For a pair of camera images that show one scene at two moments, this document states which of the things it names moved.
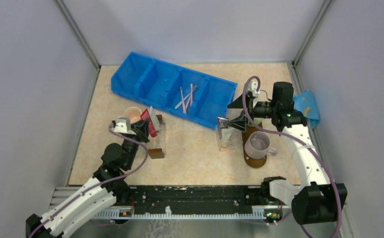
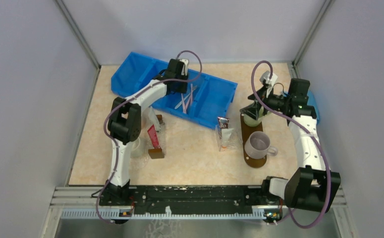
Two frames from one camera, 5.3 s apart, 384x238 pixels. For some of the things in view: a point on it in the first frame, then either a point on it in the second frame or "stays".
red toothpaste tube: (145, 116) to (152, 132)
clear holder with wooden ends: (156, 151) stays
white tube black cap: (154, 119) stays
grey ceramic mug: (256, 146) stays
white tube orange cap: (225, 137) stays
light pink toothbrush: (191, 96) stays
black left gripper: (141, 129) to (183, 89)
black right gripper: (239, 123) to (253, 110)
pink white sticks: (180, 103) stays
